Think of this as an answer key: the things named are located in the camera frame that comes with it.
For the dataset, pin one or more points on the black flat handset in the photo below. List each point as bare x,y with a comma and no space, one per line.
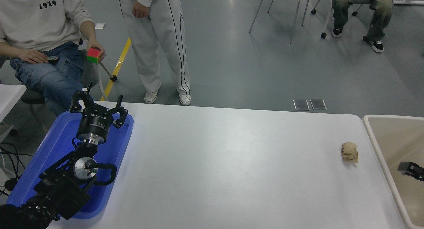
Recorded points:
53,58

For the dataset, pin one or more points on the metal floor plate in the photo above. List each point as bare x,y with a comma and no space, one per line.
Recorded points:
301,104
318,104

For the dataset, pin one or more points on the standing person's left hand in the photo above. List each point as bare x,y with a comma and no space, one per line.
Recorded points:
140,11

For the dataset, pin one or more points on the crumpled tan paper ball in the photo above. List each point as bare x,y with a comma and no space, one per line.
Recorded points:
349,152

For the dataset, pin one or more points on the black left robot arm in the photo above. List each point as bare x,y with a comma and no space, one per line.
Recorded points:
59,189

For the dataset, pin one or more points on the standing person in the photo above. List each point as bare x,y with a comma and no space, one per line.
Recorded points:
159,40

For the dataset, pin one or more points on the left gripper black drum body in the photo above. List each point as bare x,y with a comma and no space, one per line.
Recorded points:
94,124

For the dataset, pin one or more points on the seated person's left hand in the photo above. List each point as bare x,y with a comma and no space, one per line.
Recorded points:
99,47

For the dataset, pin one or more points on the colourful puzzle cube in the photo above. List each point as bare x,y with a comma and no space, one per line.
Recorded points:
92,55

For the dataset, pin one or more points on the blue plastic tray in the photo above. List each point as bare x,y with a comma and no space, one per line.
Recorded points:
56,146

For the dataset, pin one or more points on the seated person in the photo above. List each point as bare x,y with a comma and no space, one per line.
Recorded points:
43,23

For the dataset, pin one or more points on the seated person's right hand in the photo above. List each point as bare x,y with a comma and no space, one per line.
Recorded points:
33,56

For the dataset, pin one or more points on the small white table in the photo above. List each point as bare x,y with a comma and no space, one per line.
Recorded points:
10,96

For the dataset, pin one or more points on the large pale bin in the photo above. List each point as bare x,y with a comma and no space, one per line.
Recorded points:
391,139

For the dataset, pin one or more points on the office chair with castors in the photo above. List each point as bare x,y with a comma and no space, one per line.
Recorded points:
323,35

